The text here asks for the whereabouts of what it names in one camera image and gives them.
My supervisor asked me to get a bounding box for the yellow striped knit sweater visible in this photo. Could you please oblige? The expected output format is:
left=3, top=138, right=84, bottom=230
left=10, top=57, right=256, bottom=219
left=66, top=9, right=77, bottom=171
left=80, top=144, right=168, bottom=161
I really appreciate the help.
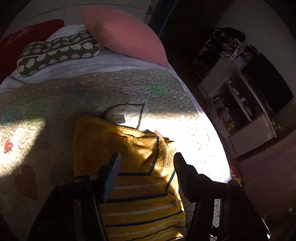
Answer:
left=73, top=116, right=186, bottom=240

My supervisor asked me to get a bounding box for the patchwork heart quilt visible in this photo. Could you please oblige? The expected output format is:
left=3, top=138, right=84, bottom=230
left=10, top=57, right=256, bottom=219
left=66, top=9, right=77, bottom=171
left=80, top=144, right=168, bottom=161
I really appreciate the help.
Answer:
left=1, top=69, right=230, bottom=240

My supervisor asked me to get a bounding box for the white shelf unit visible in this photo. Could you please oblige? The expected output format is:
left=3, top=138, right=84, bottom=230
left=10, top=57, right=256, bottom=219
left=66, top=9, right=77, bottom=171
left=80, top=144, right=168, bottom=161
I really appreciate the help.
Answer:
left=196, top=27, right=282, bottom=158

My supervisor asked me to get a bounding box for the black television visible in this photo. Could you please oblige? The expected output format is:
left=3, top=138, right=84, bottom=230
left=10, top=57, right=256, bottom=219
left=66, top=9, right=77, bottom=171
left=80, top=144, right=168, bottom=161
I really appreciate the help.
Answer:
left=242, top=53, right=294, bottom=116

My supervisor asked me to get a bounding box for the white alarm clock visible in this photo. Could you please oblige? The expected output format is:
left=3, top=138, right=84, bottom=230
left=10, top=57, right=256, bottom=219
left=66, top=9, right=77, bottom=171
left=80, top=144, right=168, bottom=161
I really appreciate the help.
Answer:
left=232, top=56, right=248, bottom=71

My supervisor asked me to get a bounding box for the green sheep pattern pillow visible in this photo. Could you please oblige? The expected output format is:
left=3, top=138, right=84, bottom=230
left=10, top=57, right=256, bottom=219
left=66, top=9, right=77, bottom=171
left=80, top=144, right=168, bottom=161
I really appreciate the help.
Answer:
left=16, top=30, right=103, bottom=76

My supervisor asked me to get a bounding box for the red long bolster pillow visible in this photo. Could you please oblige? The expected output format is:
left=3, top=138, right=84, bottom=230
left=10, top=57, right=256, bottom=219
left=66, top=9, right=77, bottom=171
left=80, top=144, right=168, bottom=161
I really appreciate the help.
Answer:
left=0, top=19, right=65, bottom=81

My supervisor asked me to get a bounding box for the pink knit cushion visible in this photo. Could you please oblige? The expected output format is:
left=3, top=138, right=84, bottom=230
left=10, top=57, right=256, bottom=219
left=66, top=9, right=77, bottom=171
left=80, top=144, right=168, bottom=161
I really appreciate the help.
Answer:
left=83, top=12, right=169, bottom=66

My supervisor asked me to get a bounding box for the white wardrobe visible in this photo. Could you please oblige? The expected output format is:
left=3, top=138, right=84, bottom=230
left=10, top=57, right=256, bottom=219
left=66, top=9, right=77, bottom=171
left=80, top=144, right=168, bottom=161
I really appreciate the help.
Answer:
left=12, top=0, right=151, bottom=27

